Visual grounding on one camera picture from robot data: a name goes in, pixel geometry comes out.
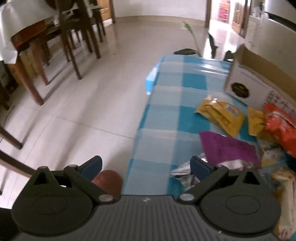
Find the silver foil snack packet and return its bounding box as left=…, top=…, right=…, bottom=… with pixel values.
left=171, top=154, right=245, bottom=190

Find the purple pink snack packet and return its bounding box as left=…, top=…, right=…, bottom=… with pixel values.
left=199, top=131, right=259, bottom=165

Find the yellow snack packet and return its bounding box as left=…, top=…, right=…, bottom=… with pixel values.
left=248, top=107, right=265, bottom=136
left=194, top=95, right=245, bottom=137

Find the orange snack bag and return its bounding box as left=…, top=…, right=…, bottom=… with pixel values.
left=263, top=103, right=295, bottom=158

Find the red round stool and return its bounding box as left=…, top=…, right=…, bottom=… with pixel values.
left=92, top=170, right=123, bottom=200

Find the blue checkered tablecloth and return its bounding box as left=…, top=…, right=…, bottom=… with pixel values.
left=123, top=55, right=247, bottom=196

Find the beige snack packet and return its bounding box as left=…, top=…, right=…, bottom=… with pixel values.
left=271, top=168, right=295, bottom=240

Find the white cardboard milk box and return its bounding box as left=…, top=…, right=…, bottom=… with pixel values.
left=224, top=44, right=295, bottom=115

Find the green potted plant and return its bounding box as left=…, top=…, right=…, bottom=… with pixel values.
left=174, top=21, right=202, bottom=57

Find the dark wooden dining table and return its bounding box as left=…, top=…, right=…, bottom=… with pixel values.
left=10, top=20, right=61, bottom=105

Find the dark wooden chair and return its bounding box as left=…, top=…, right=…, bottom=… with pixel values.
left=46, top=1, right=101, bottom=80

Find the pink shelf rack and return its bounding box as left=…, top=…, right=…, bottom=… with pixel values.
left=218, top=0, right=231, bottom=23

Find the white table cover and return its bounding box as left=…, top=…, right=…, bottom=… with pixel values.
left=1, top=1, right=58, bottom=64

